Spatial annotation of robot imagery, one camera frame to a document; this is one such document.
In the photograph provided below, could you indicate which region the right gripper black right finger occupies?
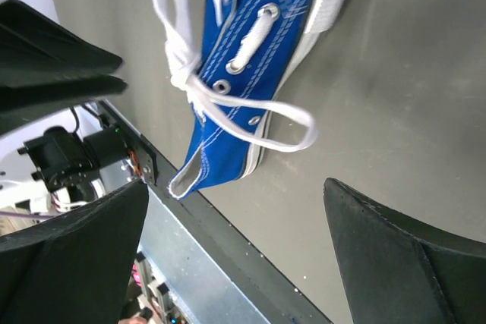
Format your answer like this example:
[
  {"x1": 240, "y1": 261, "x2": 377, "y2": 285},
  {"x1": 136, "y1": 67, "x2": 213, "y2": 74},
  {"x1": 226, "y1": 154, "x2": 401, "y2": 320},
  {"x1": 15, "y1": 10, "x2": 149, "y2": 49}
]
[{"x1": 323, "y1": 178, "x2": 485, "y2": 323}]

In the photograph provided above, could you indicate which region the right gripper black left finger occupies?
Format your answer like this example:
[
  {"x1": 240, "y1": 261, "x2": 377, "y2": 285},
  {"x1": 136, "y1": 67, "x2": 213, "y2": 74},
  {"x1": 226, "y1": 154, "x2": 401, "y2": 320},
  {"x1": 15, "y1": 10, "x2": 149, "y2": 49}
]
[{"x1": 1, "y1": 181, "x2": 149, "y2": 323}]

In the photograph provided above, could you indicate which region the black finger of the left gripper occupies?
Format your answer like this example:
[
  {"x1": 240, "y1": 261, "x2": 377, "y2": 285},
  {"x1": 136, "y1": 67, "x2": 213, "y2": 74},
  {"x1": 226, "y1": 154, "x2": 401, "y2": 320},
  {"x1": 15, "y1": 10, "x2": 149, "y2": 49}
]
[{"x1": 1, "y1": 0, "x2": 128, "y2": 134}]

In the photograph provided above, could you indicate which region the blue sneaker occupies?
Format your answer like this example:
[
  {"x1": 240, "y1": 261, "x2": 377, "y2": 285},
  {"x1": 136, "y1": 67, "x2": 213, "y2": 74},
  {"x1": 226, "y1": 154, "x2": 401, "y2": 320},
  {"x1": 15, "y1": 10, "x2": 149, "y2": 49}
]
[{"x1": 152, "y1": 0, "x2": 344, "y2": 200}]

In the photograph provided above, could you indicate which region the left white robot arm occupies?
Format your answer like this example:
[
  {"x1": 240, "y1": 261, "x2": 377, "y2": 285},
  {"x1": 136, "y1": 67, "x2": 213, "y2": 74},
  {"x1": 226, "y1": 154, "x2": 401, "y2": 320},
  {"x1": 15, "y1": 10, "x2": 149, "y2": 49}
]
[{"x1": 1, "y1": 0, "x2": 128, "y2": 227}]

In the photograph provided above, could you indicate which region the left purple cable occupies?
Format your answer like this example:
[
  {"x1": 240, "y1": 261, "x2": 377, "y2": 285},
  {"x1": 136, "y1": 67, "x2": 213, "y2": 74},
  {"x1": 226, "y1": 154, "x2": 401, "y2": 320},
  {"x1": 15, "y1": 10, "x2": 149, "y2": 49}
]
[{"x1": 0, "y1": 209, "x2": 54, "y2": 222}]

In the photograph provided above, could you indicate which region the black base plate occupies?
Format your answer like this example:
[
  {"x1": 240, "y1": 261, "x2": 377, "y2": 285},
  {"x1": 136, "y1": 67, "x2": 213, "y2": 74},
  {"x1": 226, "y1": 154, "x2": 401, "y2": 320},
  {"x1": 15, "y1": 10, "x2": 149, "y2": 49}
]
[{"x1": 99, "y1": 102, "x2": 329, "y2": 323}]

